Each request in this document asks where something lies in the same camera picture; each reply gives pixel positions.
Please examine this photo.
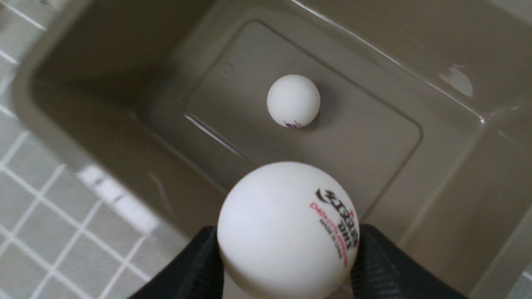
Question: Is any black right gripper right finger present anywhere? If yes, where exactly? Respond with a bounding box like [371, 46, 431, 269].
[351, 224, 466, 299]

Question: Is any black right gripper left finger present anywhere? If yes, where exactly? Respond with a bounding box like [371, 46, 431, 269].
[130, 226, 224, 299]

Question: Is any white ping-pong ball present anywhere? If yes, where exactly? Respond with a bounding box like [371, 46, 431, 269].
[217, 162, 360, 299]
[266, 74, 321, 129]

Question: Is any white ping-pong ball front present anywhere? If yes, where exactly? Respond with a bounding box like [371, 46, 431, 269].
[266, 74, 321, 129]

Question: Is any olive green plastic bin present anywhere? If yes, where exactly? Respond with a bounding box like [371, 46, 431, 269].
[11, 0, 531, 299]

